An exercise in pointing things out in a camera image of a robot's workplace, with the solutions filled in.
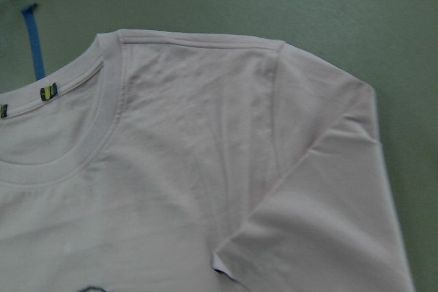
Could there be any pink Snoopy t-shirt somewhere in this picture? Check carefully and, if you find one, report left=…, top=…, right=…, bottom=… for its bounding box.
left=1, top=30, right=414, bottom=291

